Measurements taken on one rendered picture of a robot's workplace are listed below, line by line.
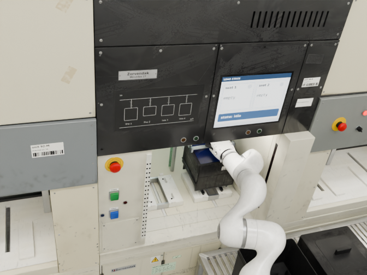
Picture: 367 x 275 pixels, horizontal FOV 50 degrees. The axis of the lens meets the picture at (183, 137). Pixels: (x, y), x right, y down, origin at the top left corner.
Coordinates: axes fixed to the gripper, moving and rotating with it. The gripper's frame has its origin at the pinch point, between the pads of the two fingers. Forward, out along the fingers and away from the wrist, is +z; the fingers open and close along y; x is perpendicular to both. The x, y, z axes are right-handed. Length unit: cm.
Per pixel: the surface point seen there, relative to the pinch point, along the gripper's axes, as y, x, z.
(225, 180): 5.5, -21.1, -10.1
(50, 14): -74, 71, -28
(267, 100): 1.3, 38.4, -31.1
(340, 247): 46, -33, -56
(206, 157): -1.7, -13.0, 0.3
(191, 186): -9.1, -28.9, -2.2
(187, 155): -10.5, -13.2, 4.4
